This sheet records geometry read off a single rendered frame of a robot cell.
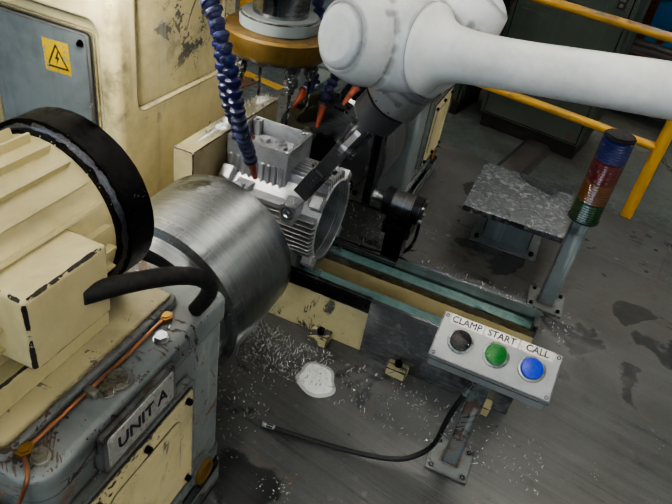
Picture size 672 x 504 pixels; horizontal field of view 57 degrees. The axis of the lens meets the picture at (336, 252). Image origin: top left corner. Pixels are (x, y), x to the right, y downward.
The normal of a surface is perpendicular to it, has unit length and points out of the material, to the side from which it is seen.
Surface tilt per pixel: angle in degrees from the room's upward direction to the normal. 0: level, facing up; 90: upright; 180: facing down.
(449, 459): 90
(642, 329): 0
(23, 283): 0
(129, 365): 0
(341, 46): 81
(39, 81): 90
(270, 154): 90
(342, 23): 85
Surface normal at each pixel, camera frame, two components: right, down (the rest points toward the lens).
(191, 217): 0.29, -0.73
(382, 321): -0.40, 0.49
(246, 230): 0.69, -0.40
